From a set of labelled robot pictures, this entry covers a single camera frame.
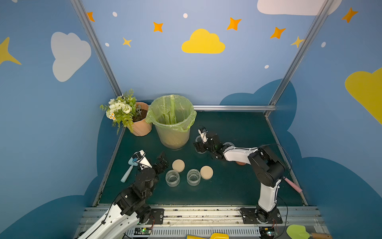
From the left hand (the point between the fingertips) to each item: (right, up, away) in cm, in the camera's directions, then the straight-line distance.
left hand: (163, 155), depth 74 cm
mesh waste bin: (+2, +6, +21) cm, 22 cm away
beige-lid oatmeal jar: (+3, -16, +13) cm, 21 cm away
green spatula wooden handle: (+65, -36, -3) cm, 75 cm away
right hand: (+21, +6, +23) cm, 32 cm away
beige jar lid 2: (+6, -9, +17) cm, 21 cm away
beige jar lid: (+24, -13, +15) cm, 31 cm away
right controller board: (+51, -37, -3) cm, 63 cm away
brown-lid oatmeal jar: (+19, +7, +18) cm, 27 cm away
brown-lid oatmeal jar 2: (+38, +4, +19) cm, 43 cm away
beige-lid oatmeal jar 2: (+16, -16, +14) cm, 27 cm away
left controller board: (-9, -36, -3) cm, 37 cm away
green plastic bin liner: (0, +25, +27) cm, 36 cm away
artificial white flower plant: (-26, +24, +9) cm, 36 cm away
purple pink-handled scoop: (+73, -19, +10) cm, 76 cm away
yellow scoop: (+26, -38, -4) cm, 46 cm away
